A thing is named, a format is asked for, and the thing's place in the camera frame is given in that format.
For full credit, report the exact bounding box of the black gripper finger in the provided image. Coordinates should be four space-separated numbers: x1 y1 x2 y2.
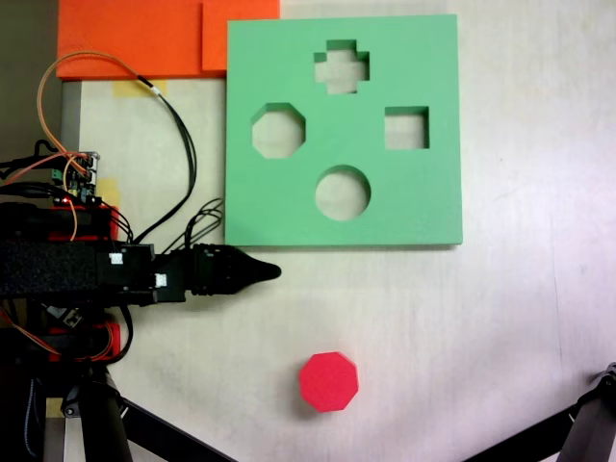
239 250 283 293

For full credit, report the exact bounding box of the red eight-sided block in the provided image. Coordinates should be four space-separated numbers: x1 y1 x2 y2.
297 351 361 413

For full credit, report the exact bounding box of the large orange foam slab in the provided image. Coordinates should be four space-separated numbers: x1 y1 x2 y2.
56 0 227 81

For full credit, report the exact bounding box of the thin black wire loop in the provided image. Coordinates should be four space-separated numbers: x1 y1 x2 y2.
185 196 226 254

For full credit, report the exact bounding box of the long orange wire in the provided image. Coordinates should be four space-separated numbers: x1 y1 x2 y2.
37 50 145 172

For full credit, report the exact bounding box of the thick black tripod leg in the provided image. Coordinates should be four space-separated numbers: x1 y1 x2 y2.
62 368 237 462

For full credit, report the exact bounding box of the black tripod leg with strut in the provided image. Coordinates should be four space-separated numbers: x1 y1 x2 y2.
461 360 616 462

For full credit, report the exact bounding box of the green shape sorting board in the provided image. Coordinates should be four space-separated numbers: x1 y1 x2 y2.
223 13 464 249

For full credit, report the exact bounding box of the small circuit board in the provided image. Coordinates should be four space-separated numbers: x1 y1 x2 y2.
50 151 103 206

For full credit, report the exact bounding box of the red printed base clamp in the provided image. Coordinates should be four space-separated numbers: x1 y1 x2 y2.
47 322 121 363

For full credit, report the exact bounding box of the braided black cable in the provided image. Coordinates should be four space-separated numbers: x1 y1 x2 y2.
22 377 39 458

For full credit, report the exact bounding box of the long black cable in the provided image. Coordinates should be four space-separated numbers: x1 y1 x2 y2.
130 74 198 244

